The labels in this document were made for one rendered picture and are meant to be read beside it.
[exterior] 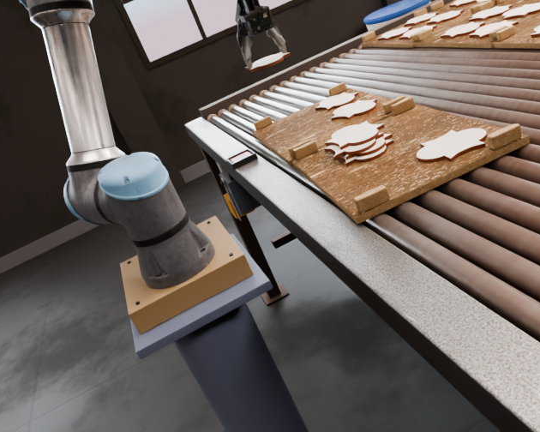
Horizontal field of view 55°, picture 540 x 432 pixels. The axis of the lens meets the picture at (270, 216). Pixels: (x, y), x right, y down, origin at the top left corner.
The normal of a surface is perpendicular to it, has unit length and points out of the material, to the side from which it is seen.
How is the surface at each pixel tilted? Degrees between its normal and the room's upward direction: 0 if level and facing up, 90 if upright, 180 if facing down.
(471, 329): 0
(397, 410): 0
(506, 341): 0
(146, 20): 90
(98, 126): 89
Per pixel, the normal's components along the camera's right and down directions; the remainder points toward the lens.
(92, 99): 0.65, 0.06
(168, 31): 0.32, 0.30
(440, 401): -0.36, -0.84
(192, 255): 0.54, -0.18
